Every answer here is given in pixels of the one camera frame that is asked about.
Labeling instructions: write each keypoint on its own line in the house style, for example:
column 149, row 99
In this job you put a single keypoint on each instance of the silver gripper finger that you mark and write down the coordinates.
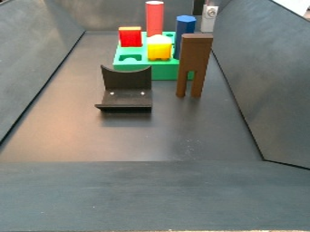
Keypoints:
column 208, row 20

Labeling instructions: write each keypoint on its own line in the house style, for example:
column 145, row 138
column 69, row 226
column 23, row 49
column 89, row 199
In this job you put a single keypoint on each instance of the brown two-pronged block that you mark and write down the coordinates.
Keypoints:
column 196, row 50

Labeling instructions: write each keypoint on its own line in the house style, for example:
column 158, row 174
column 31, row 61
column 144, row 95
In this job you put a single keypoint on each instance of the red square block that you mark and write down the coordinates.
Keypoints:
column 130, row 36

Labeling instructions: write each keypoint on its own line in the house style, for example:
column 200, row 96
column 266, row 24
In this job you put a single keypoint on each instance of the green shape sorter board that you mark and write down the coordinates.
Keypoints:
column 133, row 58

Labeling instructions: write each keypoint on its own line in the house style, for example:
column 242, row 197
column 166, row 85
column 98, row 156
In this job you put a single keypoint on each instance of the blue hexagonal prism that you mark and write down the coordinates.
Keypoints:
column 185, row 26

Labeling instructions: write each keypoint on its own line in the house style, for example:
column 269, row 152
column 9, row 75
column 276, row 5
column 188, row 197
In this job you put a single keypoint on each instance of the pink red cylinder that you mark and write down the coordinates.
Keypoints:
column 154, row 17

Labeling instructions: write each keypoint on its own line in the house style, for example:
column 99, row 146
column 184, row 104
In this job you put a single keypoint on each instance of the yellow pentagon block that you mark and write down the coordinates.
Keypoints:
column 160, row 46

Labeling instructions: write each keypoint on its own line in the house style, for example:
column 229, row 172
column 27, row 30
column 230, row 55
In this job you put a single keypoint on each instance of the black curved holder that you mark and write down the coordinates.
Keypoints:
column 128, row 90

